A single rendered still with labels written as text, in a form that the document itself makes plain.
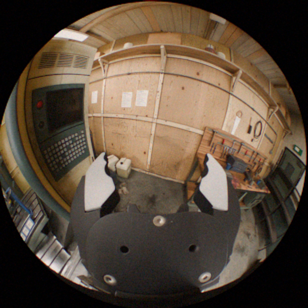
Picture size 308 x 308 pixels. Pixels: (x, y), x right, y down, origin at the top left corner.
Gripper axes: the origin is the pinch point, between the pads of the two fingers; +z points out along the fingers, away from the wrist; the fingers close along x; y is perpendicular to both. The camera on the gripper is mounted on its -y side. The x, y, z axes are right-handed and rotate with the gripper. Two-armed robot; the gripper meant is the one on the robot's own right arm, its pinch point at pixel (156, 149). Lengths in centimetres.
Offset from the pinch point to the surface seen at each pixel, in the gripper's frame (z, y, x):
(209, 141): 115, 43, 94
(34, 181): -8.8, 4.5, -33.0
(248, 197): 27, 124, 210
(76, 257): -38, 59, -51
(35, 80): 11, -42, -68
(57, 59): 25, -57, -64
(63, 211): -8.6, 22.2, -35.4
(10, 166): -28, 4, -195
